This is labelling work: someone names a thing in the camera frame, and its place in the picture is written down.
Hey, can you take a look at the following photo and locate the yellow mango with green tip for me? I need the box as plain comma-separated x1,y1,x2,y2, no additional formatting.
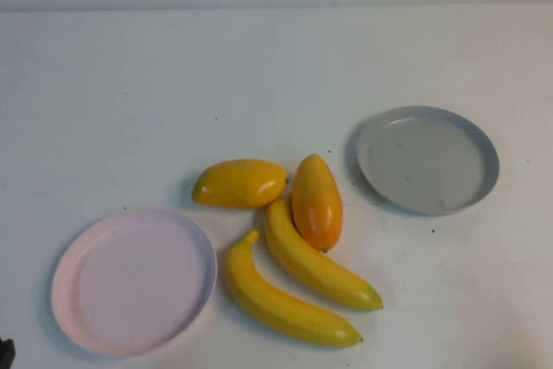
191,158,289,209

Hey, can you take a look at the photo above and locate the orange blushed mango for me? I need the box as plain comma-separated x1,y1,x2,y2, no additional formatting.
291,153,345,254

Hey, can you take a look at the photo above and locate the yellow plastic banana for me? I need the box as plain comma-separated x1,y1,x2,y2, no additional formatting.
224,229,364,349
264,198,385,312

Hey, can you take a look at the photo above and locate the grey round plate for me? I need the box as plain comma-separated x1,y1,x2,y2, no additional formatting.
356,105,501,217

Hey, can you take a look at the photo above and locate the pink round plate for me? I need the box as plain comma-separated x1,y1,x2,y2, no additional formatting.
50,207,218,358

